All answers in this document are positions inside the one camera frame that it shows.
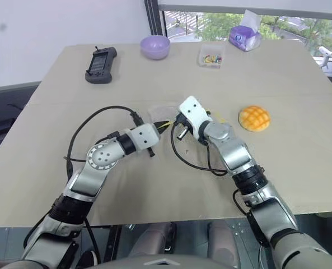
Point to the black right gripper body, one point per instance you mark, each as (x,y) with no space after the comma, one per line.
(184,126)

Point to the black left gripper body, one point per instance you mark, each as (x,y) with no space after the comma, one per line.
(157,134)

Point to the clear plastic zip bag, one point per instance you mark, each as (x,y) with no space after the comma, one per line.
(158,112)

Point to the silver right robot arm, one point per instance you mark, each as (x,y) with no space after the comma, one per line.
(235,154)

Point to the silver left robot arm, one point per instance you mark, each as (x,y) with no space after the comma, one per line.
(84,179)

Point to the orange melon bun snack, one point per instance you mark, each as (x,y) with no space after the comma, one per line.
(254,118)

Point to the colourful small clips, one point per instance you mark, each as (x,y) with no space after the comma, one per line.
(212,59)

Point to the purple plastic bowl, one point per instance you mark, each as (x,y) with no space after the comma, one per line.
(155,47)

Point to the clear plastic box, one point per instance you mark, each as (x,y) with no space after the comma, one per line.
(212,50)

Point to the black handheld controller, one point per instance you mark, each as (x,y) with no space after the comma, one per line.
(100,65)

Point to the purple tissue pack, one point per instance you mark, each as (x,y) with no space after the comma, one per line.
(242,37)

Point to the grey robot torso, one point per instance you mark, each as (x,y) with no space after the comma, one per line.
(163,263)

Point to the dark grey sofa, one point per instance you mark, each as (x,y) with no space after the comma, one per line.
(6,112)

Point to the white small device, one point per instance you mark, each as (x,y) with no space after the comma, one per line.
(326,54)

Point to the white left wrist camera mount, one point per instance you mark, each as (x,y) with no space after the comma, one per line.
(143,137)

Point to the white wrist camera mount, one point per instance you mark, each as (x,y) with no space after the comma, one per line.
(143,137)
(195,110)

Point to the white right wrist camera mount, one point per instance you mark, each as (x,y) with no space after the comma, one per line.
(195,110)

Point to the black window frame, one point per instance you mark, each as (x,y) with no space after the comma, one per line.
(153,16)

